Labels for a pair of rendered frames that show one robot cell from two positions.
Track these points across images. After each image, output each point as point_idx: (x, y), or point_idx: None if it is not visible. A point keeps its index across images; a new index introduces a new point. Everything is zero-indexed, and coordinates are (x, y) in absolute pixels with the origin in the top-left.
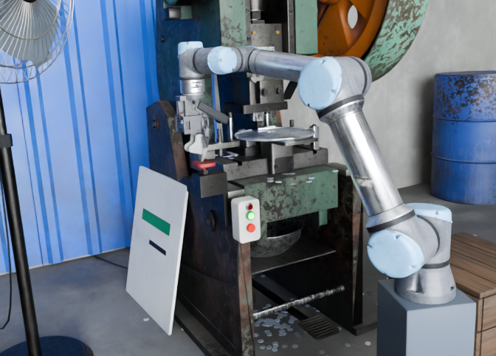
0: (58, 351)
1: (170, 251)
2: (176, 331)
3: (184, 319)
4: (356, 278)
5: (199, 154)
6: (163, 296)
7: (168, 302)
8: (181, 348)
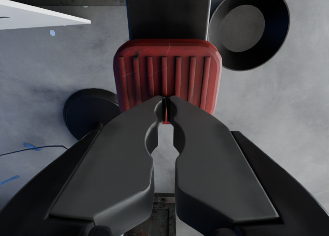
0: (92, 112)
1: (15, 14)
2: (87, 13)
3: (76, 0)
4: None
5: (160, 123)
6: (52, 22)
7: (67, 21)
8: (118, 21)
